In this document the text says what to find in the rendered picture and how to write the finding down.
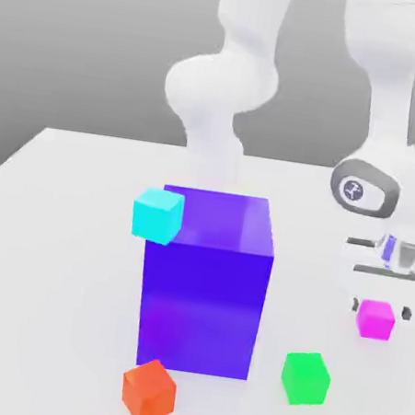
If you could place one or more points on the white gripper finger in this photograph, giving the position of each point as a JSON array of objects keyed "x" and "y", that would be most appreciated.
[
  {"x": 406, "y": 313},
  {"x": 355, "y": 305}
]

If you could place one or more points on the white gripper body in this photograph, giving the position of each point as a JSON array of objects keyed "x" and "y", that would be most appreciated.
[{"x": 375, "y": 285}]

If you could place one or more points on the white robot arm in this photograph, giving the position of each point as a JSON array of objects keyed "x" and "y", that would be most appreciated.
[{"x": 225, "y": 83}]

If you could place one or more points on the small magenta cube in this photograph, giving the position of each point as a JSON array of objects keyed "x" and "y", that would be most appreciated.
[{"x": 374, "y": 320}]

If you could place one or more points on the small green cube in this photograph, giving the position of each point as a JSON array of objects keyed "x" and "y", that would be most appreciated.
[{"x": 305, "y": 379}]

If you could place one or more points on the small cyan cube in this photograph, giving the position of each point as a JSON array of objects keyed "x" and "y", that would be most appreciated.
[{"x": 156, "y": 217}]

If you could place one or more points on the small orange cube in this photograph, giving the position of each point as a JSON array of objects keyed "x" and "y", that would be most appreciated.
[{"x": 147, "y": 394}]

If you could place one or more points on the large purple box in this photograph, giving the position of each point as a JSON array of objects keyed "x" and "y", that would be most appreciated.
[{"x": 201, "y": 303}]

